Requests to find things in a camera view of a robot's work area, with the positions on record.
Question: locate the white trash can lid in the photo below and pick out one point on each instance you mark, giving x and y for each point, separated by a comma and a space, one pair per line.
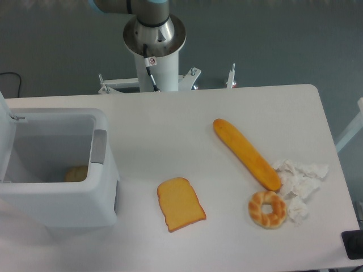
8, 131

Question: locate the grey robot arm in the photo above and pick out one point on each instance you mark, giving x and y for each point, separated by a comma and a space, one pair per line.
151, 27

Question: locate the white trash can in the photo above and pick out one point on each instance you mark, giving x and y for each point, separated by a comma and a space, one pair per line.
50, 141

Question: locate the toast bread slice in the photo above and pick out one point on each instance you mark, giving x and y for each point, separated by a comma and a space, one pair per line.
179, 203

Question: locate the long baguette bread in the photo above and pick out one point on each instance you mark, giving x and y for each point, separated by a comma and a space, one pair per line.
247, 154

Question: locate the round bread roll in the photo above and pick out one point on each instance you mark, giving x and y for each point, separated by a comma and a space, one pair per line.
76, 174

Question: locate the large crumpled white tissue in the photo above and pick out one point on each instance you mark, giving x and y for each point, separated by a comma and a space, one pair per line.
299, 179

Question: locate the small crumpled white tissue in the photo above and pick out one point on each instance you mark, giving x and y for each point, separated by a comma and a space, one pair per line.
297, 210

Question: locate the black device at edge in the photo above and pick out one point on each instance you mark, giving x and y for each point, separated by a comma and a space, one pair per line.
352, 241

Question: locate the twisted ring bread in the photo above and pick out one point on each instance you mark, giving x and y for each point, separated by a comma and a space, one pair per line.
267, 209

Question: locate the white frame bar right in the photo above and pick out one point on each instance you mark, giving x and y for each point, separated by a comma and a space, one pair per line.
350, 130

